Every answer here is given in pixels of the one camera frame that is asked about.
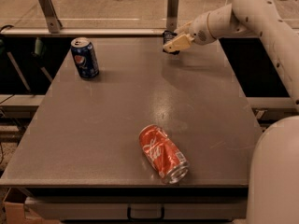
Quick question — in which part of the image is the blue pepsi can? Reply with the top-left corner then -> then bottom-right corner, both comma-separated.
71,37 -> 99,78

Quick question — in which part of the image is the left metal bracket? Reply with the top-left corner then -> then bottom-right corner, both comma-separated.
38,0 -> 62,34

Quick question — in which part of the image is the black drawer handle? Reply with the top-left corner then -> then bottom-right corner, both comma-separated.
126,206 -> 165,221

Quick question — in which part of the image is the middle metal bracket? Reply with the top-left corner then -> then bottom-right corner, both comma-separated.
166,0 -> 179,32

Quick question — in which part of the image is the grey table drawer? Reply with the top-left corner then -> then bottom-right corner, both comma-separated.
25,197 -> 247,221

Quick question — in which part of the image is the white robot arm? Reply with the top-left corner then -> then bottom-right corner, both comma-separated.
164,0 -> 299,224

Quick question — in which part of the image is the dark blue rxbar wrapper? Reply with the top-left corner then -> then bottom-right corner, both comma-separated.
163,30 -> 179,55

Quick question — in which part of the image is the cardboard box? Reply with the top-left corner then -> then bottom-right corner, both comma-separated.
3,189 -> 61,224

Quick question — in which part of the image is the red coke can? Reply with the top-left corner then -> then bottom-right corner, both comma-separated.
139,124 -> 189,185

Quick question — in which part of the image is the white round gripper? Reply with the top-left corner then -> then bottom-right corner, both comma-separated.
163,12 -> 215,52

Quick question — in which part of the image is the metal bracket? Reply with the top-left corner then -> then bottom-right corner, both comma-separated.
166,0 -> 179,32
38,0 -> 62,34

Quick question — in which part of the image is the metal railing beam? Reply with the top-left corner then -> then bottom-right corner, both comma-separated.
1,27 -> 164,37

